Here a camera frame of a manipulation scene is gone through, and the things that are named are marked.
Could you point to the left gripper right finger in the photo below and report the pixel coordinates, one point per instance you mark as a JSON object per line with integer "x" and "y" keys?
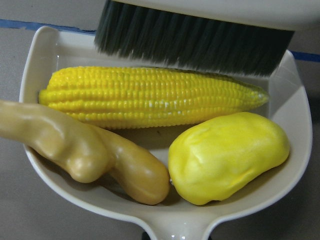
{"x": 210, "y": 237}

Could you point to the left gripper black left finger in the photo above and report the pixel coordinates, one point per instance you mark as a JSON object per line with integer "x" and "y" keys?
{"x": 145, "y": 236}

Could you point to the beige plastic dustpan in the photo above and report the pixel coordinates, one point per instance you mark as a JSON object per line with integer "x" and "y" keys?
{"x": 175, "y": 218}

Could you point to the beige black hand brush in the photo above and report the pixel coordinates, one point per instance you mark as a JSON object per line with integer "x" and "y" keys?
{"x": 238, "y": 37}

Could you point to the yellow toy potato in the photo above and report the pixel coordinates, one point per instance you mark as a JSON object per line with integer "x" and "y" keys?
{"x": 213, "y": 160}

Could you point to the brown toy ginger root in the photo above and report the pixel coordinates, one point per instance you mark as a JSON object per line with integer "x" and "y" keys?
{"x": 84, "y": 151}

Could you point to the yellow toy corn cob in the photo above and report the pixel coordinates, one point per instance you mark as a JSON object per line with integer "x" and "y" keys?
{"x": 145, "y": 97}

